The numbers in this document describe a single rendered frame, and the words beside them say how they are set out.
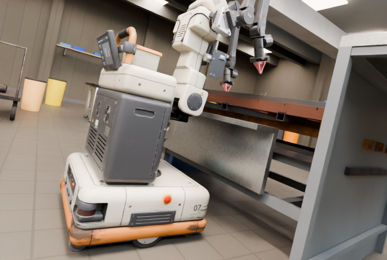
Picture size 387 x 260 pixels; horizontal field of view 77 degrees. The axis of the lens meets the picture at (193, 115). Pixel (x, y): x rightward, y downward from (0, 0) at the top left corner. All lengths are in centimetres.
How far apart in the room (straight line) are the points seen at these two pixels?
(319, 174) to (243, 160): 63
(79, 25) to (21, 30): 163
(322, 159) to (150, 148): 70
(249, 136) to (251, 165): 17
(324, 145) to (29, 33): 880
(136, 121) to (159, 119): 11
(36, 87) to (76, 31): 433
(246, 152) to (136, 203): 71
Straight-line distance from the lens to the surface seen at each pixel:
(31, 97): 526
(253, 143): 148
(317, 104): 141
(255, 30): 152
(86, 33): 928
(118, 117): 106
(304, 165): 143
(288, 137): 848
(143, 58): 125
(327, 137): 96
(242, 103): 162
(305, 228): 102
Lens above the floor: 69
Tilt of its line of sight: 1 degrees down
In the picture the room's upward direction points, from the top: 13 degrees clockwise
